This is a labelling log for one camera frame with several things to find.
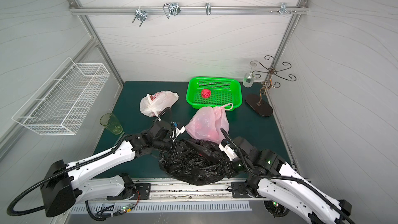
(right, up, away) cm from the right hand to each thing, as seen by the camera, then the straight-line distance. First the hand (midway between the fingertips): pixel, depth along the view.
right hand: (220, 169), depth 68 cm
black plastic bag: (-8, -3, +14) cm, 16 cm away
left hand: (-15, +6, +4) cm, 17 cm away
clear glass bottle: (+21, +44, +27) cm, 55 cm away
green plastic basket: (+7, +37, +47) cm, 60 cm away
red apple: (-6, +35, +39) cm, 53 cm away
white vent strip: (-48, -19, +2) cm, 52 cm away
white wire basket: (-72, +28, -1) cm, 77 cm away
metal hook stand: (+33, +25, +36) cm, 55 cm away
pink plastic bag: (-6, +18, +18) cm, 26 cm away
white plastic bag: (-39, +28, +25) cm, 54 cm away
